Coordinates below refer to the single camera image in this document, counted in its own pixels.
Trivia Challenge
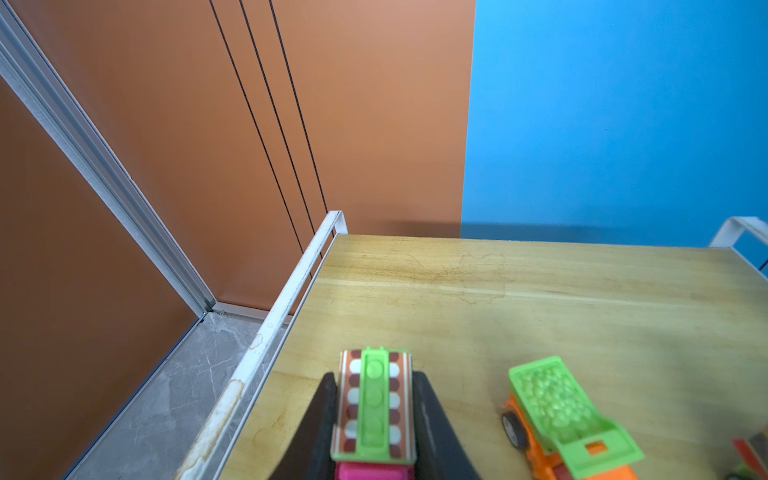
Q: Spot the pink green toy car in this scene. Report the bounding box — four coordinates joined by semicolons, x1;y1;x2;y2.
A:
330;347;417;479

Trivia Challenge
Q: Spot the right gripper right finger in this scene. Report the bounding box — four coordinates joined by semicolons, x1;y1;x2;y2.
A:
412;371;480;480

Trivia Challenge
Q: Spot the orange toy car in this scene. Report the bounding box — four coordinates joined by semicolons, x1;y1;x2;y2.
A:
501;356;644;480

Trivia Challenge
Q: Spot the green orange toy truck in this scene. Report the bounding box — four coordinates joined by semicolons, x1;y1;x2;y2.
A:
724;428;768;480

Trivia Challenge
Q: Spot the yellow wooden two-tier shelf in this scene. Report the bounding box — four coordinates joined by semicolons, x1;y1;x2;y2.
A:
176;211;767;479

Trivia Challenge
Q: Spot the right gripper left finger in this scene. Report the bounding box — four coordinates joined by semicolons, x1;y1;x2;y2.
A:
270;372;337;479

